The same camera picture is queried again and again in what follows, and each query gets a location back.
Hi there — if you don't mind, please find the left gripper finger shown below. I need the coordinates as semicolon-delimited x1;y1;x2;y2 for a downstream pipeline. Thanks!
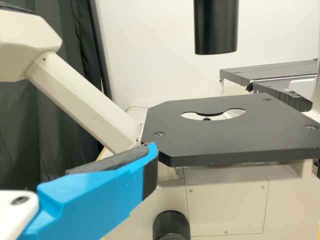
18;141;159;240

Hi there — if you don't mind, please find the black platform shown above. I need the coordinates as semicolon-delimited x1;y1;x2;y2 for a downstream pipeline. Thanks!
252;80;314;113
219;59;320;87

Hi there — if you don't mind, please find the cream microscope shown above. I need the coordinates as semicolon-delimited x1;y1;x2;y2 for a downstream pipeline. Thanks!
0;0;320;240

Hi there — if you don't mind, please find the white pipette stand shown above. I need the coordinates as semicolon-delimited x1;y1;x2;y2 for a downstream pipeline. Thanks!
288;57;320;103

